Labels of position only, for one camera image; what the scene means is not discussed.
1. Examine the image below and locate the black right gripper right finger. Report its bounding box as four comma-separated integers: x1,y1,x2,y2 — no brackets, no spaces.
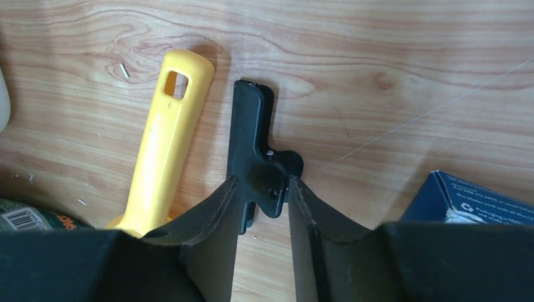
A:
288,177,533,301

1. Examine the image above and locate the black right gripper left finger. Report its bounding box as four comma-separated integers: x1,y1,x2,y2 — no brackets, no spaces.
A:
1,177,239,301

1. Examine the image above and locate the yellow litter scoop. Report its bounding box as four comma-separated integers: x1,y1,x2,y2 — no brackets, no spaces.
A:
105,50,215,238

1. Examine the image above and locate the black bag sealing clip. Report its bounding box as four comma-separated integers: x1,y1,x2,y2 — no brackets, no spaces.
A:
227,80,304,235

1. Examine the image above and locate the green cat litter bag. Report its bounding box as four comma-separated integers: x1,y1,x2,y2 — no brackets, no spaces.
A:
1,199,92,232

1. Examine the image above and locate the blue razor package box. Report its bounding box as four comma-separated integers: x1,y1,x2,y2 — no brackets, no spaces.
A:
399,170,533,225

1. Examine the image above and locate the yellow litter box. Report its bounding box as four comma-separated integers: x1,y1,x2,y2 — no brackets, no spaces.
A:
0,70,11,132

